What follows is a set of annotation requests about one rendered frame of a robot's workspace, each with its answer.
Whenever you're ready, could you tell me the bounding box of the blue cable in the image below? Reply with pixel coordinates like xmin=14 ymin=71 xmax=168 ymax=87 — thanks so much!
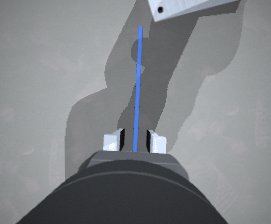
xmin=133 ymin=26 xmax=143 ymax=152

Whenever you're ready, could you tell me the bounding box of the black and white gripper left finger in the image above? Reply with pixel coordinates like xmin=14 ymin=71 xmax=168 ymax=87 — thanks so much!
xmin=103 ymin=129 xmax=125 ymax=151

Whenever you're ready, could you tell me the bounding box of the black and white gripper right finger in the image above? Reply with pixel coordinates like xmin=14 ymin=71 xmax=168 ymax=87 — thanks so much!
xmin=146 ymin=130 xmax=166 ymax=153

